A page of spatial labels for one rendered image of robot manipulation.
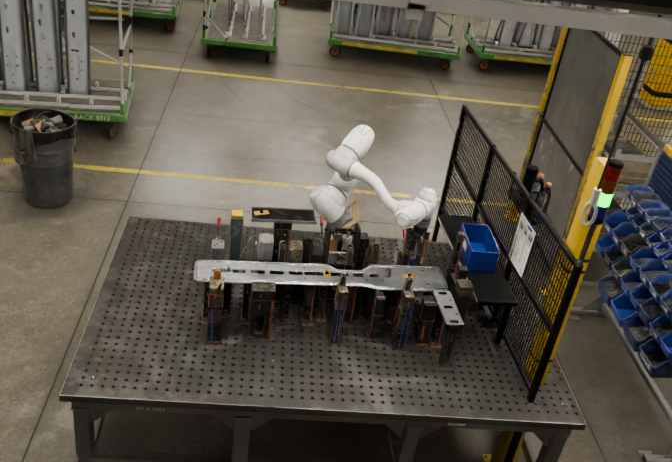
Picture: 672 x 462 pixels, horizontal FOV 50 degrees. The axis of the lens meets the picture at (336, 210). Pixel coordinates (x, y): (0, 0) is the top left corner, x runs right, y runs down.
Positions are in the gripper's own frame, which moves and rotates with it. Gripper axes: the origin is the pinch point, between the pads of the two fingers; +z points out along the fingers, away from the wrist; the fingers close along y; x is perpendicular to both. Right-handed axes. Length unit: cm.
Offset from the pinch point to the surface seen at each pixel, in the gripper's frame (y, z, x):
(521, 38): -703, 67, 339
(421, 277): 0.7, 13.7, 6.5
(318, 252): -16, 10, -50
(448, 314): 32.9, 13.7, 13.5
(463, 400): 64, 44, 20
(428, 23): -697, 57, 190
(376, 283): 7.6, 13.7, -20.4
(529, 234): 15, -26, 54
